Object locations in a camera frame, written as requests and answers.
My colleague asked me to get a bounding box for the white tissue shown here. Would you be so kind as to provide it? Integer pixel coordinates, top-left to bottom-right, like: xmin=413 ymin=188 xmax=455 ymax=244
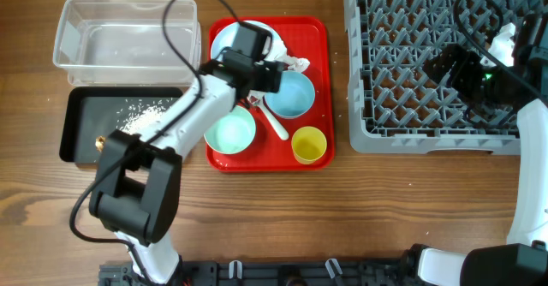
xmin=265 ymin=36 xmax=310 ymax=73

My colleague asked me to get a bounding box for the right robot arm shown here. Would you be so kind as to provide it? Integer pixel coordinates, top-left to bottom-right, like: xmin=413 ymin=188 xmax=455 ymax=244
xmin=394 ymin=13 xmax=547 ymax=285

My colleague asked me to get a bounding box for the light blue plate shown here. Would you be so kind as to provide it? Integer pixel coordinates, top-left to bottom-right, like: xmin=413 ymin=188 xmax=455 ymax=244
xmin=210 ymin=21 xmax=287 ymax=62

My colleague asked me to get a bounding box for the yellow plastic cup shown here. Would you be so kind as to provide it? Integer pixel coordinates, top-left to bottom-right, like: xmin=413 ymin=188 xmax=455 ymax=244
xmin=291 ymin=126 xmax=327 ymax=164

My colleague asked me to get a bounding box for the white plastic spoon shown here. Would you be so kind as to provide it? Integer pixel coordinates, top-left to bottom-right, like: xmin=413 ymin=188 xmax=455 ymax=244
xmin=248 ymin=95 xmax=289 ymax=140

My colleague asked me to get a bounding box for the black plastic tray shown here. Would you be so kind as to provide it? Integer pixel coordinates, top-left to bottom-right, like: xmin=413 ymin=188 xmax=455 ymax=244
xmin=59 ymin=86 xmax=182 ymax=168

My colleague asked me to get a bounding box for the brown mushroom piece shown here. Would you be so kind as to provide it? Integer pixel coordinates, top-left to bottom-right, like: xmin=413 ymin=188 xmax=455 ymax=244
xmin=95 ymin=136 xmax=106 ymax=152

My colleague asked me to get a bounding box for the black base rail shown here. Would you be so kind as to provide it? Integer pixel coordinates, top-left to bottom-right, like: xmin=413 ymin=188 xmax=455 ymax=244
xmin=97 ymin=258 xmax=412 ymax=286

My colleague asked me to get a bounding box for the red serving tray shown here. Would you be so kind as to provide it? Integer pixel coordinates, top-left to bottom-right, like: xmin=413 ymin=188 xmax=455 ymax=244
xmin=205 ymin=16 xmax=335 ymax=172

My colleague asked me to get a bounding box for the grey dishwasher rack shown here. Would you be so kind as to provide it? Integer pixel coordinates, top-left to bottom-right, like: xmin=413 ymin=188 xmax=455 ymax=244
xmin=343 ymin=0 xmax=547 ymax=155

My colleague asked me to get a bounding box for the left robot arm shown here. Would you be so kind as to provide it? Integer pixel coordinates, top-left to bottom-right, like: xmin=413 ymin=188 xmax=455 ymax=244
xmin=82 ymin=21 xmax=283 ymax=285

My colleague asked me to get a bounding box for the left black cable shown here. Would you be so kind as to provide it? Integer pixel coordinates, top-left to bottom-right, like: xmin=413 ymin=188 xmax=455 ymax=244
xmin=68 ymin=0 xmax=241 ymax=286

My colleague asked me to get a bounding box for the mint green bowl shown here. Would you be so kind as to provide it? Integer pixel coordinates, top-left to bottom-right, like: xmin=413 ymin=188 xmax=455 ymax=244
xmin=204 ymin=105 xmax=256 ymax=155

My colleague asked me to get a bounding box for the light blue bowl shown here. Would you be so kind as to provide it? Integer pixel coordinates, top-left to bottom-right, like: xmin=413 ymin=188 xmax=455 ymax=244
xmin=265 ymin=70 xmax=315 ymax=119

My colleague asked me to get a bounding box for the white rice pile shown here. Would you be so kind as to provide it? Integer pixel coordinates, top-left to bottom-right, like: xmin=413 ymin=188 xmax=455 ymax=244
xmin=115 ymin=97 xmax=176 ymax=134

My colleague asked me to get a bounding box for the clear plastic bin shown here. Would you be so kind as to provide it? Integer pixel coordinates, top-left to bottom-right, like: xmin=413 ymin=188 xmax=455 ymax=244
xmin=52 ymin=0 xmax=202 ymax=87

